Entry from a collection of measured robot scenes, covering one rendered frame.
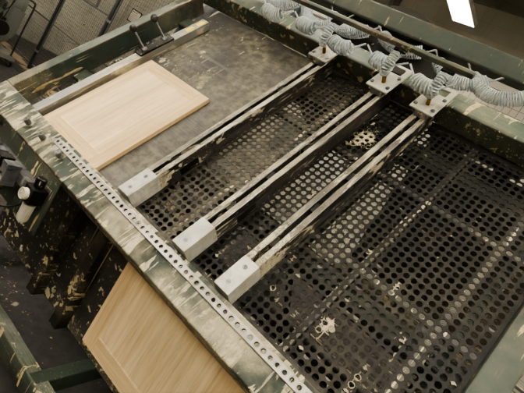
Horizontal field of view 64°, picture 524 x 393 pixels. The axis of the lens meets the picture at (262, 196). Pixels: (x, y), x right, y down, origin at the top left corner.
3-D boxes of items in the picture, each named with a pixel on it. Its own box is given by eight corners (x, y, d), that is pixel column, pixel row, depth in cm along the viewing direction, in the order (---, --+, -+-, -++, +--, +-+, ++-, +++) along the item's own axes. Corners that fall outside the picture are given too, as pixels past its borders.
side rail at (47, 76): (18, 98, 201) (6, 79, 192) (198, 10, 246) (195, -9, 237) (23, 104, 198) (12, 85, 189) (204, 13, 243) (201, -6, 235)
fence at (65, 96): (36, 112, 184) (31, 105, 181) (203, 26, 223) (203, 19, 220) (40, 118, 182) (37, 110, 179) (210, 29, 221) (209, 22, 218)
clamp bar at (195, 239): (172, 248, 137) (154, 203, 119) (388, 83, 186) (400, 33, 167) (191, 267, 133) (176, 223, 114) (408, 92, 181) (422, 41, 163)
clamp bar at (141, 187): (121, 196, 152) (97, 149, 133) (334, 55, 201) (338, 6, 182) (136, 211, 147) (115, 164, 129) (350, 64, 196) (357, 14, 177)
